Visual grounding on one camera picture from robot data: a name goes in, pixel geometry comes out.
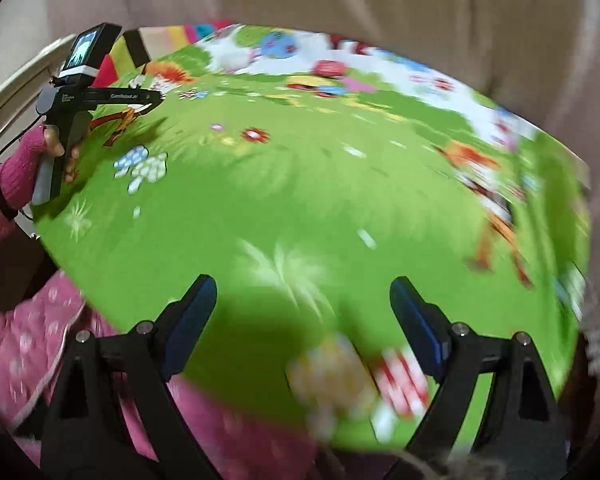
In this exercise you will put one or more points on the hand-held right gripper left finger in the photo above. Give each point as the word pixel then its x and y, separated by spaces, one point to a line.
pixel 192 320

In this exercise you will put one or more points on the colourful printed blanket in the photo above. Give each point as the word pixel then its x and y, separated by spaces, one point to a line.
pixel 290 185

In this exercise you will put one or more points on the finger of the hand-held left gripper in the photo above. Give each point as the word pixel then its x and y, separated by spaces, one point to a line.
pixel 145 98

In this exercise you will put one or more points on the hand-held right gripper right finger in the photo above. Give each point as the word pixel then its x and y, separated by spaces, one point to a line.
pixel 420 325

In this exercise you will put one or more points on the white wooden furniture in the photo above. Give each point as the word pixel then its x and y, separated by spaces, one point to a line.
pixel 15 85

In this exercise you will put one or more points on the person's left hand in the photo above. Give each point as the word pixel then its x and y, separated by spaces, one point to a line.
pixel 22 170

